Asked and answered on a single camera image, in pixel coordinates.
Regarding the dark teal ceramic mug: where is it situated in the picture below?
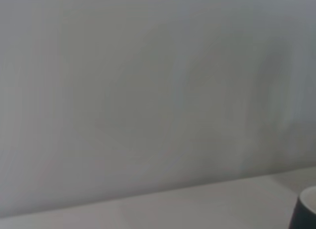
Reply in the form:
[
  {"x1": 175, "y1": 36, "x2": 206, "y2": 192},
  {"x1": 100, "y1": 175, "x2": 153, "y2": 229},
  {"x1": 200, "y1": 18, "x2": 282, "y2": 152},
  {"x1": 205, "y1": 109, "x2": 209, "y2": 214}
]
[{"x1": 288, "y1": 186, "x2": 316, "y2": 229}]

